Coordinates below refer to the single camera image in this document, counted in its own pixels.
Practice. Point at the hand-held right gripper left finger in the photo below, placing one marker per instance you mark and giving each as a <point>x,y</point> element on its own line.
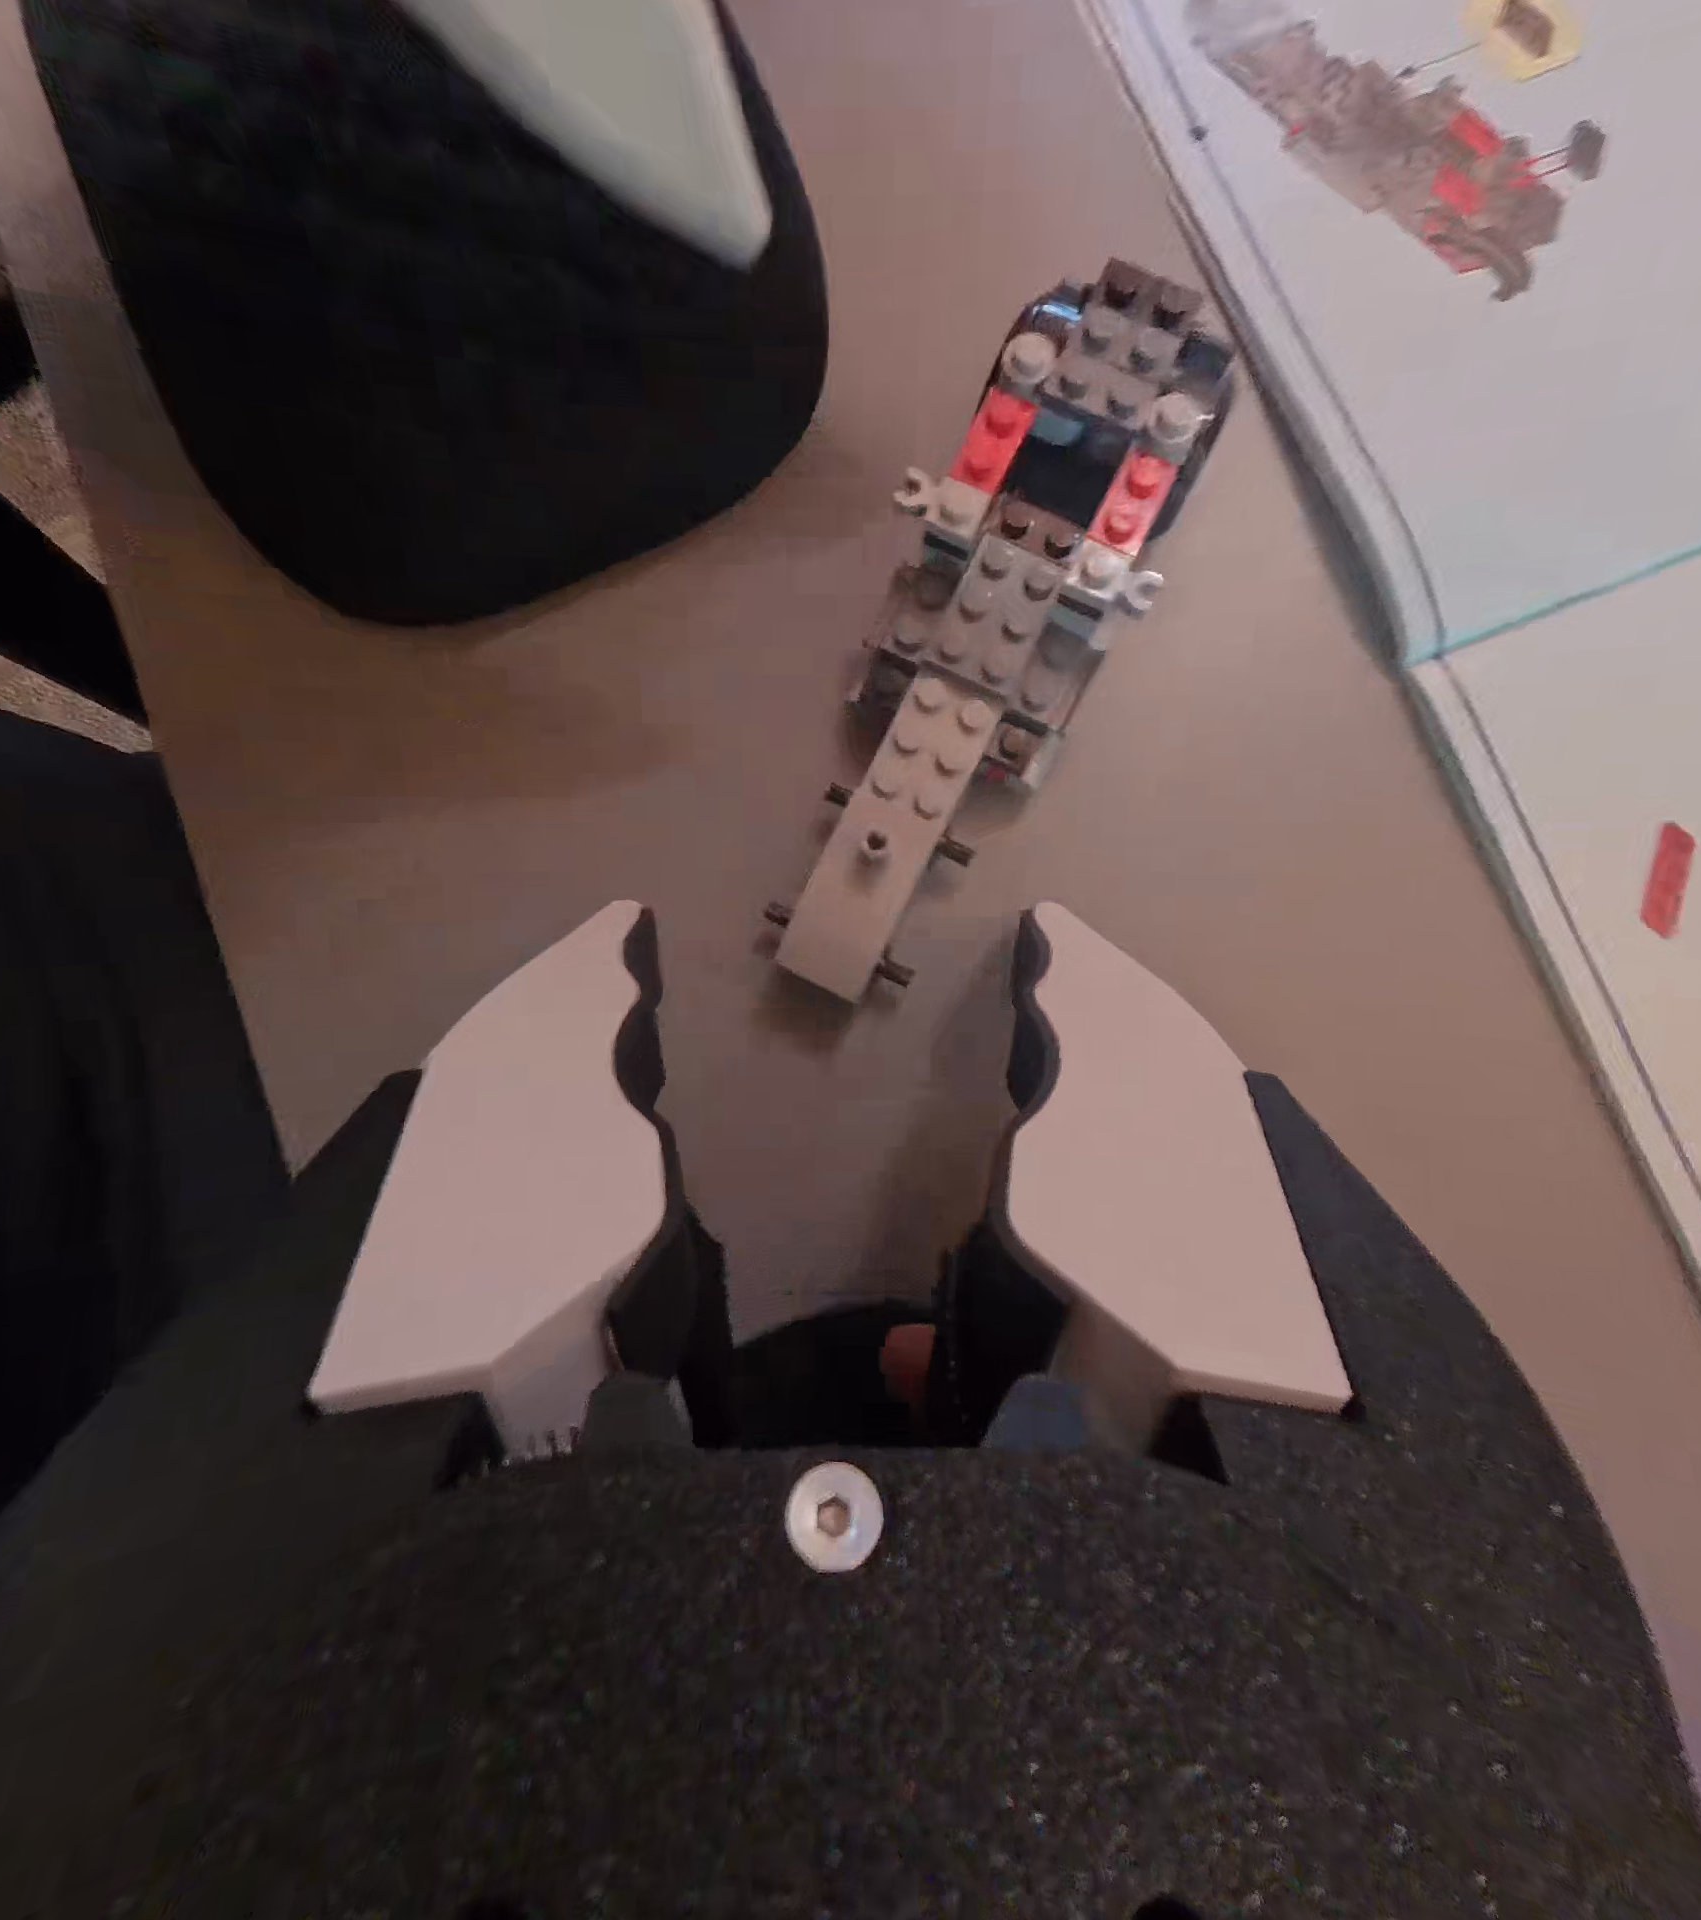
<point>521,1200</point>

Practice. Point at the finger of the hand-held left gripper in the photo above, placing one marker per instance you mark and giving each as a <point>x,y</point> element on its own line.
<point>610,104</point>

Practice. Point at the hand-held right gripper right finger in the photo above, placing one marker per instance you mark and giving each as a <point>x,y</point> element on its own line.
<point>1166,1200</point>

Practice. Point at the grey red toy brick car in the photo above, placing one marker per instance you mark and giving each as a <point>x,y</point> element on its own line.
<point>1002,601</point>

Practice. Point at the grey desk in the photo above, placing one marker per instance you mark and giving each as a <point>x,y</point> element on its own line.
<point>491,780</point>

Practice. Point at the black dimpled wrist rest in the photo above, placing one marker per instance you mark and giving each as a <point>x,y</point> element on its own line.
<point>415,375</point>

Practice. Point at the person's dark trousers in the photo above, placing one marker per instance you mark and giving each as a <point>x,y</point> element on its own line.
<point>54,975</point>

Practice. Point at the open building instruction booklet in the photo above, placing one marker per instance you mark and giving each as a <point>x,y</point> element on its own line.
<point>1540,451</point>

